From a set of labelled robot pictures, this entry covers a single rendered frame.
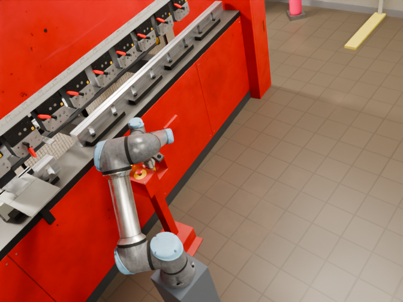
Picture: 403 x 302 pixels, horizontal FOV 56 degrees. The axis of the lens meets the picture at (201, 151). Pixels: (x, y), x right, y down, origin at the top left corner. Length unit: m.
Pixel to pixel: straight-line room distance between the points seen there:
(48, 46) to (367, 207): 2.17
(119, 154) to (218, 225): 1.41
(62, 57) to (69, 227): 0.91
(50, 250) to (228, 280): 1.07
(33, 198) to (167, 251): 0.77
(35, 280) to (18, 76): 1.05
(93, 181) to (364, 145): 2.04
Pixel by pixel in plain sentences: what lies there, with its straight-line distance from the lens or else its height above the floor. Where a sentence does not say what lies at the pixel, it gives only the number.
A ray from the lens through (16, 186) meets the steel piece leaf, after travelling 2.09.
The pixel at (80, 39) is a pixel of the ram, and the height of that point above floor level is 1.41.
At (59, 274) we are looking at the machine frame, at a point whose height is 0.45.
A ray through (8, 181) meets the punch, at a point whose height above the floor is 1.03.
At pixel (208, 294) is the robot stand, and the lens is 1.82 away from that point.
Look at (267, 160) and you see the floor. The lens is 3.07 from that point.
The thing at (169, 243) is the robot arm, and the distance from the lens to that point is 1.50.
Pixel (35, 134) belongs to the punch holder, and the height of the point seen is 1.16.
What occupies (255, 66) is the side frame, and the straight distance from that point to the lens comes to 3.49.
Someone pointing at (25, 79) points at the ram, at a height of 1.41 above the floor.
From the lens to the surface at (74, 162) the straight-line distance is 2.23.
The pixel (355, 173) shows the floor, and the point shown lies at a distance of 2.99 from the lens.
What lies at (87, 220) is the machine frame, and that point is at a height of 0.57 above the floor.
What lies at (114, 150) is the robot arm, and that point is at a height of 1.30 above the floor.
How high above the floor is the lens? 2.22
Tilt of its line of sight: 43 degrees down
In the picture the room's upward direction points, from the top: 15 degrees counter-clockwise
